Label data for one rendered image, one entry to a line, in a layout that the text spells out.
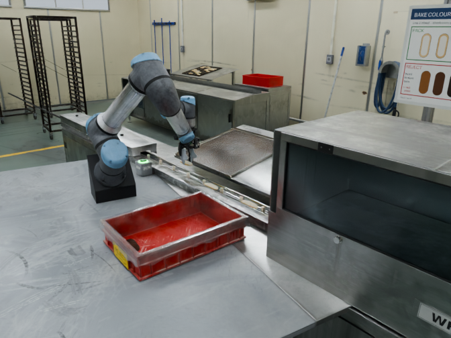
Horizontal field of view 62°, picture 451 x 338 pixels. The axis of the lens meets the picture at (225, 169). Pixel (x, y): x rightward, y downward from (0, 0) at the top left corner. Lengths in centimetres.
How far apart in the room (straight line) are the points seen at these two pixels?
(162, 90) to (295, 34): 484
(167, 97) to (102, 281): 70
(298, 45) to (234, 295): 522
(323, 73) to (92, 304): 509
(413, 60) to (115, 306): 168
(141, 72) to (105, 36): 796
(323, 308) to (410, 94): 122
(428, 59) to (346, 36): 369
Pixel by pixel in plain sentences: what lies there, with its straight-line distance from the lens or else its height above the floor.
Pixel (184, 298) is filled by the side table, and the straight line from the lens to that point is 125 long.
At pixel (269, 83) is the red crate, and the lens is 549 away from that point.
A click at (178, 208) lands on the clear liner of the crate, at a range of 165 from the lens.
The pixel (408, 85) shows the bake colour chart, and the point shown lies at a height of 136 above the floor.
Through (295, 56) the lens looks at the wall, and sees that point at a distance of 618.
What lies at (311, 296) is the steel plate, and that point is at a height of 82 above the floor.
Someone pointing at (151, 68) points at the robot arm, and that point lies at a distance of 151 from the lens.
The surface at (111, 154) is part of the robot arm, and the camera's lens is 171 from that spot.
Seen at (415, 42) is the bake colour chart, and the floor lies 156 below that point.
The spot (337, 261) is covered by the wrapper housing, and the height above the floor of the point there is 94.
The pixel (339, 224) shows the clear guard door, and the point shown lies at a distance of 118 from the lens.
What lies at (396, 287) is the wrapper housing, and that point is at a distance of 117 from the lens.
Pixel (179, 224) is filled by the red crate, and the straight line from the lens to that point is 164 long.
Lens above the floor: 160
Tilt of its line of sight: 20 degrees down
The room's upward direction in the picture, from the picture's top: 1 degrees clockwise
